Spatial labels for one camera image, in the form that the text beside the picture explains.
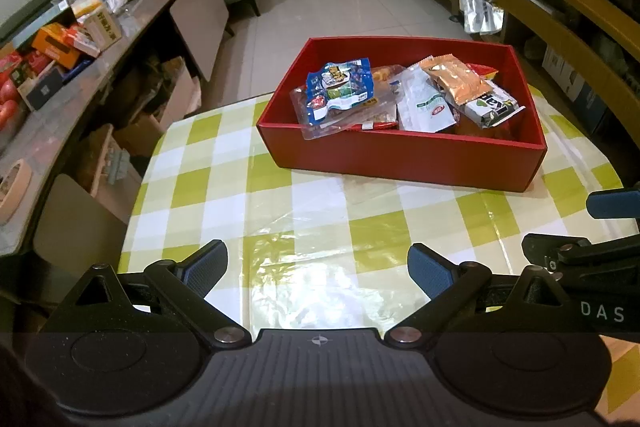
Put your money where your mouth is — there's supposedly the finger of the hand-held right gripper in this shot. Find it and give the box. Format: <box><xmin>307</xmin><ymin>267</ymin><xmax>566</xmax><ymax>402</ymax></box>
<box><xmin>521</xmin><ymin>233</ymin><xmax>603</xmax><ymax>279</ymax></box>
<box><xmin>586</xmin><ymin>189</ymin><xmax>640</xmax><ymax>221</ymax></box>

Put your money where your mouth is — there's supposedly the red gummy packet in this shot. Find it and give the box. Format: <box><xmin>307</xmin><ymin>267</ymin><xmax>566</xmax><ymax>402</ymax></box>
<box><xmin>467</xmin><ymin>63</ymin><xmax>500</xmax><ymax>80</ymax></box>

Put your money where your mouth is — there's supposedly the white grey snack bag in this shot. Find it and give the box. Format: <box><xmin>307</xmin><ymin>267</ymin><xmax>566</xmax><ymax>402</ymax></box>
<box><xmin>397</xmin><ymin>66</ymin><xmax>459</xmax><ymax>134</ymax></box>

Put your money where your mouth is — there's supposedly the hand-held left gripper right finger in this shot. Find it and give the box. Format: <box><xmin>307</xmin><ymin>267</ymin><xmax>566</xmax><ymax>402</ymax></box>
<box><xmin>384</xmin><ymin>243</ymin><xmax>571</xmax><ymax>349</ymax></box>

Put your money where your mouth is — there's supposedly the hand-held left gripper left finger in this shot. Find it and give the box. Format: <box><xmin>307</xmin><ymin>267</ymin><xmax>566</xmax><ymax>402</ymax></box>
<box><xmin>75</xmin><ymin>239</ymin><xmax>252</xmax><ymax>349</ymax></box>

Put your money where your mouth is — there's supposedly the green white seaweed packet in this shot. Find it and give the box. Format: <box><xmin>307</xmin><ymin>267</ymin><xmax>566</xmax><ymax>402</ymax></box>
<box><xmin>462</xmin><ymin>92</ymin><xmax>527</xmax><ymax>129</ymax></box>

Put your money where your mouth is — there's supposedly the beige board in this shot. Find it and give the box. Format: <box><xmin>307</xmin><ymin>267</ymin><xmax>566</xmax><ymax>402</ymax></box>
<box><xmin>32</xmin><ymin>173</ymin><xmax>129</xmax><ymax>279</ymax></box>

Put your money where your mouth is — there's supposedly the white printed carton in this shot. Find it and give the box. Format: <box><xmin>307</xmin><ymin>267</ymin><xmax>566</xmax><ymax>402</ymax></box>
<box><xmin>80</xmin><ymin>9</ymin><xmax>124</xmax><ymax>51</ymax></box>

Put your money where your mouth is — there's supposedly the beige tape roll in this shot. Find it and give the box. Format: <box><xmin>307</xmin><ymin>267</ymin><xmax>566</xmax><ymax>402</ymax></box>
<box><xmin>0</xmin><ymin>159</ymin><xmax>34</xmax><ymax>224</ymax></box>

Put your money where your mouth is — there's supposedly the long wooden side counter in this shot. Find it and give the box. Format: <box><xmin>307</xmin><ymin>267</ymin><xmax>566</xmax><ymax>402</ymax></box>
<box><xmin>0</xmin><ymin>0</ymin><xmax>231</xmax><ymax>258</ymax></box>

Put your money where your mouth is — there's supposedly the silver foil bag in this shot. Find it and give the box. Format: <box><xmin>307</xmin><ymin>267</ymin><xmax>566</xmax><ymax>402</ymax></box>
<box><xmin>458</xmin><ymin>0</ymin><xmax>504</xmax><ymax>36</ymax></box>

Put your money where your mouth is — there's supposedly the pile of red fruit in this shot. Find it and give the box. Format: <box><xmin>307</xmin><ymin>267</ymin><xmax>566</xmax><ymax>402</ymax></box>
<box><xmin>0</xmin><ymin>51</ymin><xmax>27</xmax><ymax>130</ymax></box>

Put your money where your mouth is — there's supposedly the blue snack packet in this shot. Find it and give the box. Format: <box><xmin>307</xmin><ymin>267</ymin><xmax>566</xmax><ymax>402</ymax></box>
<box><xmin>306</xmin><ymin>58</ymin><xmax>377</xmax><ymax>126</ymax></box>

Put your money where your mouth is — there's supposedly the orange box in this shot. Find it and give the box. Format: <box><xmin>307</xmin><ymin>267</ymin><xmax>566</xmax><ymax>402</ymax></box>
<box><xmin>31</xmin><ymin>24</ymin><xmax>84</xmax><ymax>68</ymax></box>

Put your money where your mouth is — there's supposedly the golden brown snack packet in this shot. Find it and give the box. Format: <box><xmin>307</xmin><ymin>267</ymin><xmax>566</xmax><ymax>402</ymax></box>
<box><xmin>419</xmin><ymin>56</ymin><xmax>496</xmax><ymax>108</ymax></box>

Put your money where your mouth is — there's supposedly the clear bag of dark snacks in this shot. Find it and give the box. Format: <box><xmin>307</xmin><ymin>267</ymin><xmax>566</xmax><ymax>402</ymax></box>
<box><xmin>289</xmin><ymin>64</ymin><xmax>407</xmax><ymax>141</ymax></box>

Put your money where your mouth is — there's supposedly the red cardboard box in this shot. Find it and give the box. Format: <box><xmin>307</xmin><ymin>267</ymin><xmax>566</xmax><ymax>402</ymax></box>
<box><xmin>256</xmin><ymin>37</ymin><xmax>549</xmax><ymax>194</ymax></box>

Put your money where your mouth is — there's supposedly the dark small box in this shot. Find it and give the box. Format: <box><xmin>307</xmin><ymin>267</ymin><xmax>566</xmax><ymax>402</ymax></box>
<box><xmin>19</xmin><ymin>67</ymin><xmax>67</xmax><ymax>112</ymax></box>

